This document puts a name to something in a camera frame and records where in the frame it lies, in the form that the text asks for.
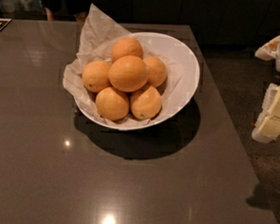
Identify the top centre orange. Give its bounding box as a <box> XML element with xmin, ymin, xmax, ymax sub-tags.
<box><xmin>108</xmin><ymin>55</ymin><xmax>149</xmax><ymax>92</ymax></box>

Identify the front left orange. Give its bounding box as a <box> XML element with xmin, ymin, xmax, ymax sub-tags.
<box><xmin>95</xmin><ymin>86</ymin><xmax>129</xmax><ymax>121</ymax></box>

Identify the front right orange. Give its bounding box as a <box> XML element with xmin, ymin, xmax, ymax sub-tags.
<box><xmin>129</xmin><ymin>84</ymin><xmax>162</xmax><ymax>120</ymax></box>

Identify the right back orange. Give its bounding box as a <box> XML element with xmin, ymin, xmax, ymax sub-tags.
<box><xmin>143</xmin><ymin>56</ymin><xmax>167</xmax><ymax>87</ymax></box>

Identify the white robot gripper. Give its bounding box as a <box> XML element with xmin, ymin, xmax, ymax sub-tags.
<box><xmin>252</xmin><ymin>35</ymin><xmax>280</xmax><ymax>143</ymax></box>

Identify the white crumpled paper liner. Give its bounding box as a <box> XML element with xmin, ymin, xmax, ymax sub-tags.
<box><xmin>60</xmin><ymin>2</ymin><xmax>189</xmax><ymax>132</ymax></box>

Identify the white ceramic bowl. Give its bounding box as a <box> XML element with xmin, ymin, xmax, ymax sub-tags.
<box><xmin>73</xmin><ymin>32</ymin><xmax>199</xmax><ymax>131</ymax></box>

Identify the orange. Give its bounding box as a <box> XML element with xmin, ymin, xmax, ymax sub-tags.
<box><xmin>95</xmin><ymin>86</ymin><xmax>129</xmax><ymax>121</ymax></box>
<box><xmin>129</xmin><ymin>84</ymin><xmax>162</xmax><ymax>120</ymax></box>
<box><xmin>108</xmin><ymin>55</ymin><xmax>149</xmax><ymax>92</ymax></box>
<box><xmin>111</xmin><ymin>37</ymin><xmax>143</xmax><ymax>62</ymax></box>
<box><xmin>143</xmin><ymin>56</ymin><xmax>167</xmax><ymax>87</ymax></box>
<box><xmin>82</xmin><ymin>61</ymin><xmax>110</xmax><ymax>92</ymax></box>

